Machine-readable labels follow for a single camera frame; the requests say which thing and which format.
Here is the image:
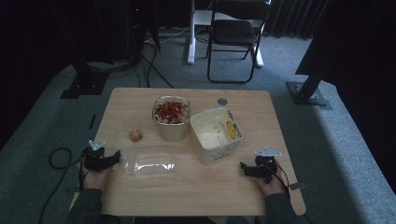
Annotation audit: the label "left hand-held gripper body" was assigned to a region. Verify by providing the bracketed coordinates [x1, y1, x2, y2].
[81, 139, 109, 174]

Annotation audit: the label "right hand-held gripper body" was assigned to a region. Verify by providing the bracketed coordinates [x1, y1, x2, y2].
[253, 147, 283, 185]

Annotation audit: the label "brown ball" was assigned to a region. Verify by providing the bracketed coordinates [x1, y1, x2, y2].
[128, 128, 144, 143]

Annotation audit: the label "clear plastic cup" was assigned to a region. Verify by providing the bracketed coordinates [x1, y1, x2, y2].
[121, 115, 144, 144]

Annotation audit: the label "cream bin with yellow print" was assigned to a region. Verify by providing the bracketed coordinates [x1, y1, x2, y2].
[189, 106, 245, 167]

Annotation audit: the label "clear plastic bottle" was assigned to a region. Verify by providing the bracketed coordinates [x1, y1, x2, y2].
[123, 151, 177, 177]

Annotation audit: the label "person's left hand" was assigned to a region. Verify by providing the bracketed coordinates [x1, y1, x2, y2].
[78, 154, 112, 191]

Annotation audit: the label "person's right hand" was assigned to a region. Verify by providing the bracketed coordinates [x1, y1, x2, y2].
[255, 159, 289, 198]

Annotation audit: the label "clear food container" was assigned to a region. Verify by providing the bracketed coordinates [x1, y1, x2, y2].
[151, 94, 191, 143]

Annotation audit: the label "red and white food pieces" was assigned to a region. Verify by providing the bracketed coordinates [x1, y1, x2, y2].
[154, 100, 191, 125]

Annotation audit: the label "black stand with base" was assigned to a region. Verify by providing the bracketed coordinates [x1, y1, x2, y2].
[60, 0, 110, 100]

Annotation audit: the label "black metal stand with plate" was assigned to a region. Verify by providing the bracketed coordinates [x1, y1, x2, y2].
[285, 0, 333, 111]

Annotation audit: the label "black folding chair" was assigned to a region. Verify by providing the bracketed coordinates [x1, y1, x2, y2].
[205, 0, 273, 85]

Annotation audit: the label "dark curtain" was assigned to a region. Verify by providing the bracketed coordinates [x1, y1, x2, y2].
[264, 0, 332, 40]

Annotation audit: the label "right hand-held gripper cable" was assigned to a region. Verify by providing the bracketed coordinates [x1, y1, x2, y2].
[266, 161, 292, 200]

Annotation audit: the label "black floor cable loop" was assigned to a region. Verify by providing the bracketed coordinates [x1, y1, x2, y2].
[38, 147, 84, 224]

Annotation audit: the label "black floor cables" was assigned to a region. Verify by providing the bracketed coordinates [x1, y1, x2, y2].
[106, 29, 176, 90]

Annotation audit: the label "white floor cable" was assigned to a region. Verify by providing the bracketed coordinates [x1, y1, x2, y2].
[144, 25, 191, 45]

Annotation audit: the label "white desk frame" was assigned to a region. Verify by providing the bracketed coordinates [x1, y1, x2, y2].
[186, 0, 265, 68]

